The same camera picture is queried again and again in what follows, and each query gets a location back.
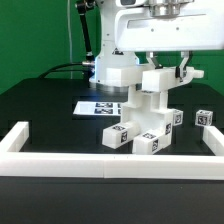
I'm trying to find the black cable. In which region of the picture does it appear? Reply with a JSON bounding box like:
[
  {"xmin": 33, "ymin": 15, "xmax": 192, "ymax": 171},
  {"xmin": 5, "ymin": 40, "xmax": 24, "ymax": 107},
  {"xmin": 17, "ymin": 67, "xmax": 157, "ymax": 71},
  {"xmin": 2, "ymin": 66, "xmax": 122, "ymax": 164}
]
[{"xmin": 38, "ymin": 61, "xmax": 96, "ymax": 80}]

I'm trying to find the white tag marker sheet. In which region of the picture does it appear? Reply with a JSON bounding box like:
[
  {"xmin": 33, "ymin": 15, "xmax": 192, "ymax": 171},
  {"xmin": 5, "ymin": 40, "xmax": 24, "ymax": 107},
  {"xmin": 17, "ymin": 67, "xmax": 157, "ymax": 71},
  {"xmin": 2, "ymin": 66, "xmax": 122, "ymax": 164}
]
[{"xmin": 73, "ymin": 101, "xmax": 121, "ymax": 116}]

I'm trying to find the white hanging cable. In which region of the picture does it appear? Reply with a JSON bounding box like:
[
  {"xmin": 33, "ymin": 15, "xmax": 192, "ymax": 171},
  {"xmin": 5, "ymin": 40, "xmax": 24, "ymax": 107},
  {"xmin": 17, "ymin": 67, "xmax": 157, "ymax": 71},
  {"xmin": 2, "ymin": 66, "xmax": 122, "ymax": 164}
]
[{"xmin": 66, "ymin": 0, "xmax": 74, "ymax": 80}]

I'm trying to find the white chair back frame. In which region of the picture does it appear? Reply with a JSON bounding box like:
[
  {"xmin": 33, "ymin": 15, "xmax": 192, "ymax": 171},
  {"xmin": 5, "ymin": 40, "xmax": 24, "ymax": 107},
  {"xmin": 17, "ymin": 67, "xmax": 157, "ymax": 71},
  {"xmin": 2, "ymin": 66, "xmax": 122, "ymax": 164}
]
[{"xmin": 105, "ymin": 65, "xmax": 205, "ymax": 113}]

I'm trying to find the white tagged cube far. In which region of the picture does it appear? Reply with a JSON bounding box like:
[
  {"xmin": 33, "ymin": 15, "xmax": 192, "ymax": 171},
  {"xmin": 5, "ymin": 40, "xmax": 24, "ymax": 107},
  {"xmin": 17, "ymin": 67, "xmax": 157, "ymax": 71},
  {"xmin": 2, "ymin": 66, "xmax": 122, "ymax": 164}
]
[{"xmin": 195, "ymin": 110, "xmax": 213, "ymax": 126}]

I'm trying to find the white tagged cube near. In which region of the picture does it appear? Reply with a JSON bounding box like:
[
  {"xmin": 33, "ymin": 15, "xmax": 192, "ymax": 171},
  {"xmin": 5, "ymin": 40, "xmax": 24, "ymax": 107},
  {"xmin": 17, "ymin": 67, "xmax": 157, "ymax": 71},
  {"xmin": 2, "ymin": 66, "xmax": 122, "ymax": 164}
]
[{"xmin": 173, "ymin": 109, "xmax": 183, "ymax": 126}]

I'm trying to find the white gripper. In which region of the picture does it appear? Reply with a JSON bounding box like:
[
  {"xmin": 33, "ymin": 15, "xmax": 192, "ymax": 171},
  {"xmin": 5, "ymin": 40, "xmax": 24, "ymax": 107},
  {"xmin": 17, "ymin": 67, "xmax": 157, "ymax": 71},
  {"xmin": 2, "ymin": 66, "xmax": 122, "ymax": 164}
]
[{"xmin": 114, "ymin": 0, "xmax": 224, "ymax": 81}]

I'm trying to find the white chair seat block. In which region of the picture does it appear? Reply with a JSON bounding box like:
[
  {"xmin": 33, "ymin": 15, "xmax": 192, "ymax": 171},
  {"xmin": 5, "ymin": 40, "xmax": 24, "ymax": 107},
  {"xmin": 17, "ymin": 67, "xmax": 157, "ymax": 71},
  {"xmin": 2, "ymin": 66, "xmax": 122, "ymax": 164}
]
[{"xmin": 120, "ymin": 89, "xmax": 175, "ymax": 141}]

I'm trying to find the white tagged cube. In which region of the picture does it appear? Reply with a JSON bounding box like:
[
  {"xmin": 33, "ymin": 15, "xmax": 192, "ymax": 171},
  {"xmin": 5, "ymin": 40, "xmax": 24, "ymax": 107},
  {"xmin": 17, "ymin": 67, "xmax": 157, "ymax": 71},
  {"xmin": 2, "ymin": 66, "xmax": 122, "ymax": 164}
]
[
  {"xmin": 195, "ymin": 110, "xmax": 213, "ymax": 126},
  {"xmin": 173, "ymin": 109, "xmax": 183, "ymax": 126}
]

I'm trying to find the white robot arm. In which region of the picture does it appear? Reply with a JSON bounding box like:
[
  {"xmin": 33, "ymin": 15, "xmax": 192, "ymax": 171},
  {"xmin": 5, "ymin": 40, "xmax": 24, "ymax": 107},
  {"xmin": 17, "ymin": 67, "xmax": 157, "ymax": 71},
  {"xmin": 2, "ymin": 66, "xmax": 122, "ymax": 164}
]
[{"xmin": 91, "ymin": 0, "xmax": 224, "ymax": 87}]

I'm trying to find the white U-shaped fence frame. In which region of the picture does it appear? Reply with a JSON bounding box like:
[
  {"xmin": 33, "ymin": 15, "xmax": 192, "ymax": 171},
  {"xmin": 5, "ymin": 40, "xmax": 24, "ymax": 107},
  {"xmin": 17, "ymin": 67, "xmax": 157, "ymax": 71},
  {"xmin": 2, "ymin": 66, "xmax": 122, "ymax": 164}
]
[{"xmin": 0, "ymin": 122, "xmax": 224, "ymax": 180}]

